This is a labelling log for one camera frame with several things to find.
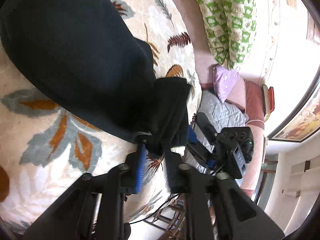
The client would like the black pant with yellow patch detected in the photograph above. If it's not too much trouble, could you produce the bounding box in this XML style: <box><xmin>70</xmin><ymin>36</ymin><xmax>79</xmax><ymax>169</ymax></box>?
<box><xmin>1</xmin><ymin>0</ymin><xmax>191</xmax><ymax>155</ymax></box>

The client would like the pink maroon bed sheet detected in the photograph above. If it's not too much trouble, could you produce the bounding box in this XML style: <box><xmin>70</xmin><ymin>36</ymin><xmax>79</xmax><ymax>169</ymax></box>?
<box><xmin>173</xmin><ymin>0</ymin><xmax>264</xmax><ymax>197</ymax></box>

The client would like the grey quilted bedspread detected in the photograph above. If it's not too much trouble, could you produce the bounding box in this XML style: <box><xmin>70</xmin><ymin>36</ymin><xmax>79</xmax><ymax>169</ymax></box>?
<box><xmin>182</xmin><ymin>89</ymin><xmax>250</xmax><ymax>174</ymax></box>

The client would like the black camera box green light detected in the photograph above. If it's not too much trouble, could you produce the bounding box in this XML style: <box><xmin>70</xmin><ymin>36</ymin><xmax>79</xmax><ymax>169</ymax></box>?
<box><xmin>221</xmin><ymin>126</ymin><xmax>254</xmax><ymax>164</ymax></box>

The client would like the beige leaf pattern blanket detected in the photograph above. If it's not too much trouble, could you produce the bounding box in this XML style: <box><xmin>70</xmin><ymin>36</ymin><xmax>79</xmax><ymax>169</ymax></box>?
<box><xmin>1</xmin><ymin>0</ymin><xmax>201</xmax><ymax>235</ymax></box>

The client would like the framed wall painting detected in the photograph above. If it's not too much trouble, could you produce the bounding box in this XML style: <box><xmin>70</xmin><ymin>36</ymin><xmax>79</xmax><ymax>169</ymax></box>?
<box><xmin>268</xmin><ymin>72</ymin><xmax>319</xmax><ymax>143</ymax></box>

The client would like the black cable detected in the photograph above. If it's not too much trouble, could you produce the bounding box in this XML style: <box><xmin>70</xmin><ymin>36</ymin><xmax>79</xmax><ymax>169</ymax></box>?
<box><xmin>125</xmin><ymin>164</ymin><xmax>226</xmax><ymax>224</ymax></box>

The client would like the purple pillow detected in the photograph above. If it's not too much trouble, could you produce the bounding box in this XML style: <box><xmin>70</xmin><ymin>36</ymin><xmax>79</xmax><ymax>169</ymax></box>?
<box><xmin>213</xmin><ymin>66</ymin><xmax>240</xmax><ymax>103</ymax></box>

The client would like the red wooden headboard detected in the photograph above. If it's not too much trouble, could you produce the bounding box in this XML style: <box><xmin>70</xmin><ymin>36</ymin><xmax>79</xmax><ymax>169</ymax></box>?
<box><xmin>262</xmin><ymin>85</ymin><xmax>275</xmax><ymax>122</ymax></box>

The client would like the green white patterned cloth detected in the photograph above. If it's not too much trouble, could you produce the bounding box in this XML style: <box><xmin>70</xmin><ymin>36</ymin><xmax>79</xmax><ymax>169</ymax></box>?
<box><xmin>196</xmin><ymin>0</ymin><xmax>257</xmax><ymax>69</ymax></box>

